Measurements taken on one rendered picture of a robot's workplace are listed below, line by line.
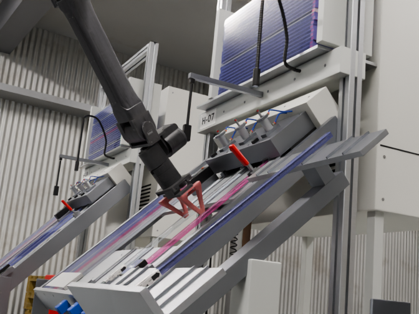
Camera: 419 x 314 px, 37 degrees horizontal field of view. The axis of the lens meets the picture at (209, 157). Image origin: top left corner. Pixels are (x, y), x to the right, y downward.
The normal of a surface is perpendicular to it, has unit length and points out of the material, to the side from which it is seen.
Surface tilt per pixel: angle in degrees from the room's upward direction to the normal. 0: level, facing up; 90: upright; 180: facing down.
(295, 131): 90
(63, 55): 90
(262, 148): 134
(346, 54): 90
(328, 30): 90
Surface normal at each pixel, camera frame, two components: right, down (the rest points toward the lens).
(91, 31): 0.63, -0.06
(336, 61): -0.88, -0.18
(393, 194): 0.46, -0.16
